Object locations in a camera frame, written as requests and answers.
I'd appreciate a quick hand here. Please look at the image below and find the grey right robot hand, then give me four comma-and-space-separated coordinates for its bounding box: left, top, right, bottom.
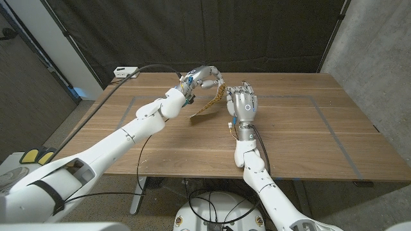
225, 80, 259, 141

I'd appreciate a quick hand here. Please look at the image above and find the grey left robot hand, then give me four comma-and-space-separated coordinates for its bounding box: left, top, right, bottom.
175, 65, 225, 96

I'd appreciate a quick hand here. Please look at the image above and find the yellow new driver bumper sticker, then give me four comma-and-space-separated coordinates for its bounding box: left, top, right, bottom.
189, 82, 227, 119

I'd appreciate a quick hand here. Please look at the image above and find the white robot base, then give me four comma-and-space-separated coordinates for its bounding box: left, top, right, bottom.
172, 191, 267, 231

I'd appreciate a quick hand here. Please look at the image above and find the black backdrop curtain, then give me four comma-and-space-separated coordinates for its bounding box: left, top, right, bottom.
44, 0, 351, 89

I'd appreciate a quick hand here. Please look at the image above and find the white power outlet box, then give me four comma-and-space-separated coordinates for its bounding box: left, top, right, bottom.
113, 66, 141, 79

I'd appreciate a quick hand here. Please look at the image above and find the grey tape outline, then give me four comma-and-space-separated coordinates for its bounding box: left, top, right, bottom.
115, 94, 363, 180

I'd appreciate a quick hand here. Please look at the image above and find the grey table leg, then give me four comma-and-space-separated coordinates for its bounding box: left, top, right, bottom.
293, 179, 314, 221

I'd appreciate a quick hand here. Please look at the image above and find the black backdrop stand pole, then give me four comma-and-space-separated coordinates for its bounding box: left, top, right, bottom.
317, 0, 351, 73
40, 0, 105, 90

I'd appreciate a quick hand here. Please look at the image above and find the black round fan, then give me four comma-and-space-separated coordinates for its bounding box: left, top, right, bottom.
146, 176, 166, 190

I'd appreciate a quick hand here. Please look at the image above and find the white table leg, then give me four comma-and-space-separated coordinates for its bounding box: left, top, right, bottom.
129, 176, 148, 215

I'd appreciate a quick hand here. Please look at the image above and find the yellow black foot pedal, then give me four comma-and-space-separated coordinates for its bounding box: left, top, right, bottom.
37, 147, 57, 167
19, 148, 41, 165

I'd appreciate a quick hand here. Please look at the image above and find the white platform box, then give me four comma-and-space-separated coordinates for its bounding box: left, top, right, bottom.
0, 151, 44, 180

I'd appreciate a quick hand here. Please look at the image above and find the grey sneaker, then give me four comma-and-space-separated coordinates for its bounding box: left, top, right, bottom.
0, 166, 30, 192

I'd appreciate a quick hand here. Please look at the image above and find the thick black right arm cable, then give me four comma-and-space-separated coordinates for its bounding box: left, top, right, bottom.
188, 124, 272, 225

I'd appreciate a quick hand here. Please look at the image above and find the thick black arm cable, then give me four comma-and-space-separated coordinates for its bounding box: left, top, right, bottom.
48, 64, 184, 163
188, 124, 272, 225

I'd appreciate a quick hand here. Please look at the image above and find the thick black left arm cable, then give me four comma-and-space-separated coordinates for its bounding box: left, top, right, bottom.
48, 64, 184, 163

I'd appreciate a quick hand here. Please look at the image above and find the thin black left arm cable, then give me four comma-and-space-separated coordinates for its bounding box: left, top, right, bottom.
64, 134, 153, 205

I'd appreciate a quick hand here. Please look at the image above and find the black wall rail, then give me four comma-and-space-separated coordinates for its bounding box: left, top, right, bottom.
0, 3, 83, 105

